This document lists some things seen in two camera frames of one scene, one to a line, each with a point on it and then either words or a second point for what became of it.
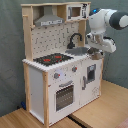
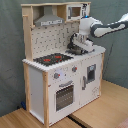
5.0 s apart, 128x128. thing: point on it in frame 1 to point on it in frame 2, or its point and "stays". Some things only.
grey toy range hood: x=48 y=18 stays
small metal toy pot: x=95 y=53 to x=77 y=50
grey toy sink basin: x=80 y=50 to x=91 y=51
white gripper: x=106 y=43 to x=81 y=42
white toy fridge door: x=90 y=75 stays
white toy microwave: x=80 y=11 stays
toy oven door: x=64 y=95 stays
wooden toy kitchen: x=61 y=74 stays
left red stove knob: x=56 y=75 stays
